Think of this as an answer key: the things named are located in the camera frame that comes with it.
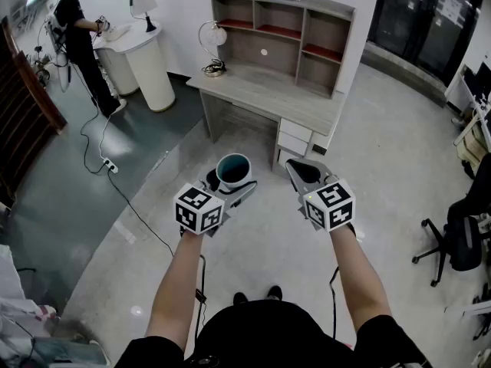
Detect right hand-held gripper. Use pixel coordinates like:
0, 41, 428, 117
285, 158, 357, 232

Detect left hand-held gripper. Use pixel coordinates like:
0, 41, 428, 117
173, 168, 258, 238

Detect teal striped cup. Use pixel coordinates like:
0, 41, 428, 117
216, 153, 254, 191

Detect person's right forearm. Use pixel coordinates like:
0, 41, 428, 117
329, 224, 392, 331

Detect person's left forearm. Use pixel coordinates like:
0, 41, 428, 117
144, 228, 204, 339

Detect white drawer front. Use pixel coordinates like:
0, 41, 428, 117
278, 117, 314, 142
276, 149, 306, 169
276, 131, 310, 156

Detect grey wooden desk with hutch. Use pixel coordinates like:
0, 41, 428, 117
186, 62, 344, 174

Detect white office desk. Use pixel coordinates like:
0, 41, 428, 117
444, 63, 491, 160

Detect white round table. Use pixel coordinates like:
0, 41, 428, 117
94, 21, 176, 113

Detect person's black shirt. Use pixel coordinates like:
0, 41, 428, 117
114, 299, 434, 368

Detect black office chair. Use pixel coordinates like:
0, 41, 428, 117
412, 205, 491, 288

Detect cardboard box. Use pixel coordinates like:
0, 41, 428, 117
458, 124, 485, 161

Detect black framed glass doors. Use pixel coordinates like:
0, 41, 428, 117
366, 0, 485, 87

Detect white shade table lamp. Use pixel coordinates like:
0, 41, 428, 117
129, 0, 159, 34

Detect black monitor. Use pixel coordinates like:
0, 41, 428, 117
475, 61, 491, 103

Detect white fabric bundle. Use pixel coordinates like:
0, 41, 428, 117
0, 243, 62, 368

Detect black floor cable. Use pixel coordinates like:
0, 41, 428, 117
71, 63, 107, 175
107, 170, 176, 258

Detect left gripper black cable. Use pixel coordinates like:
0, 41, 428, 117
194, 254, 209, 340

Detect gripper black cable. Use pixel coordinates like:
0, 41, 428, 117
328, 266, 341, 339
194, 254, 209, 340

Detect white floor cable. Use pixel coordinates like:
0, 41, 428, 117
99, 113, 113, 163

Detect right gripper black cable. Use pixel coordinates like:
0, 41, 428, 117
328, 266, 341, 339

